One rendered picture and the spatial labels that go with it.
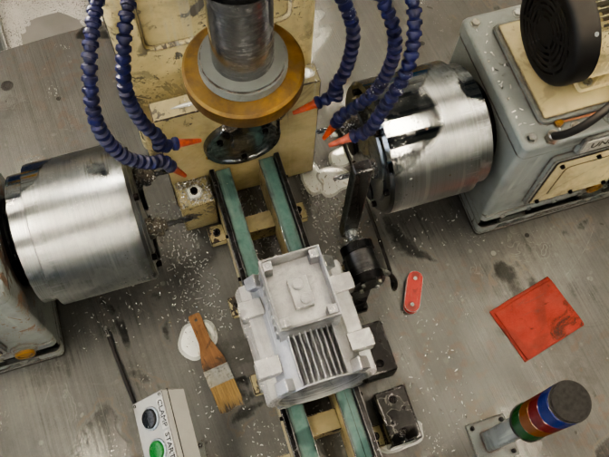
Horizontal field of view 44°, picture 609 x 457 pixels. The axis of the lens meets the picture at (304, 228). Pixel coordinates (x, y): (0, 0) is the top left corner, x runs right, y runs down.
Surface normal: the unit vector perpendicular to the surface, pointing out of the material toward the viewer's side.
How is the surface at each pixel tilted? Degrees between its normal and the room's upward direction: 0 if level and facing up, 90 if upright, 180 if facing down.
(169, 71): 90
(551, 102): 0
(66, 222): 21
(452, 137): 36
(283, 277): 0
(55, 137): 0
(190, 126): 90
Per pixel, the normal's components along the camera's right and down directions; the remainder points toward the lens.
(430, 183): 0.29, 0.69
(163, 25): 0.30, 0.88
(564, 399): 0.04, -0.39
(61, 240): 0.18, 0.14
